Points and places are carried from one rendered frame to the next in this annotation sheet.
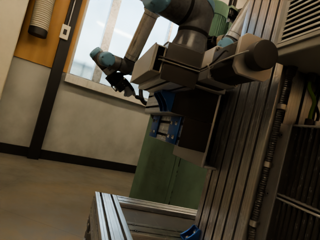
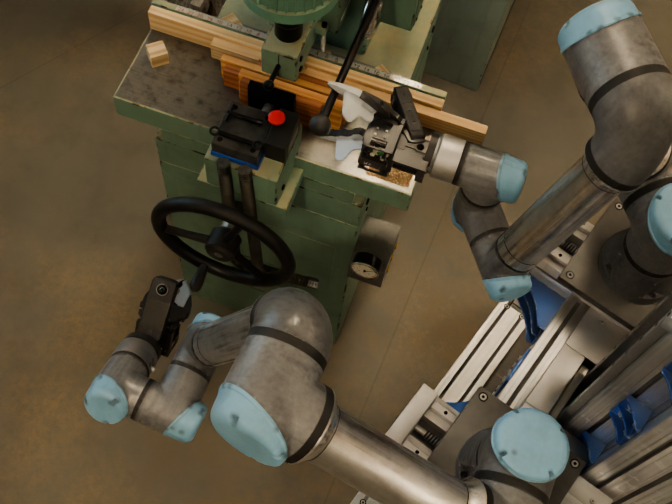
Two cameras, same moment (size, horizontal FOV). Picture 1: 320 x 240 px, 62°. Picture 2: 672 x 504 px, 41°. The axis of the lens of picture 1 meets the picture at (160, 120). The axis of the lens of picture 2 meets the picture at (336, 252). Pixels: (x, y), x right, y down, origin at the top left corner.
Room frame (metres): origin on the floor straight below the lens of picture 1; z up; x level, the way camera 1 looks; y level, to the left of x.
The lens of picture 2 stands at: (0.94, 0.47, 2.36)
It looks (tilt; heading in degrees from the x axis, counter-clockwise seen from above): 64 degrees down; 315
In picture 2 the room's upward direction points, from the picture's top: 9 degrees clockwise
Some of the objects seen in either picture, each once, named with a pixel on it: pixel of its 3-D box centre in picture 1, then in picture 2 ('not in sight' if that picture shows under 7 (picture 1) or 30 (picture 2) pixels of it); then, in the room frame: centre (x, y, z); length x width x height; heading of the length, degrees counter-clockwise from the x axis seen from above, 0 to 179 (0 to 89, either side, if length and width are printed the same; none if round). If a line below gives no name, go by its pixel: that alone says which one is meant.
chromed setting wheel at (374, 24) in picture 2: not in sight; (374, 7); (1.76, -0.36, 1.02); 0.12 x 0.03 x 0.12; 124
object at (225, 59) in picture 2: not in sight; (276, 83); (1.78, -0.15, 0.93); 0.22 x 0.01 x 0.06; 34
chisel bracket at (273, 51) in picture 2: not in sight; (292, 40); (1.80, -0.20, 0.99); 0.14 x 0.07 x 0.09; 124
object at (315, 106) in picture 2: not in sight; (280, 104); (1.73, -0.12, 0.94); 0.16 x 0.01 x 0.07; 34
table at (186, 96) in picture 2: not in sight; (270, 130); (1.73, -0.10, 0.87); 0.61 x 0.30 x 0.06; 34
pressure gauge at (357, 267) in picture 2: not in sight; (366, 265); (1.46, -0.15, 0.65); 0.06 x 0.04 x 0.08; 34
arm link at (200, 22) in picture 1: (195, 15); (522, 454); (0.97, -0.03, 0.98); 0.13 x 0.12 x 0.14; 120
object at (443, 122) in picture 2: not in sight; (346, 91); (1.69, -0.25, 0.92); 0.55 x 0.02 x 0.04; 34
